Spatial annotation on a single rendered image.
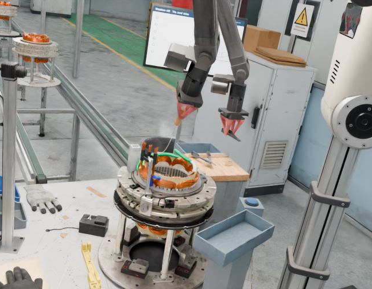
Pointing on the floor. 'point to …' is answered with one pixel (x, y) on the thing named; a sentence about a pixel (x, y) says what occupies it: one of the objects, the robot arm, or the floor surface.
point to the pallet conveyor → (37, 175)
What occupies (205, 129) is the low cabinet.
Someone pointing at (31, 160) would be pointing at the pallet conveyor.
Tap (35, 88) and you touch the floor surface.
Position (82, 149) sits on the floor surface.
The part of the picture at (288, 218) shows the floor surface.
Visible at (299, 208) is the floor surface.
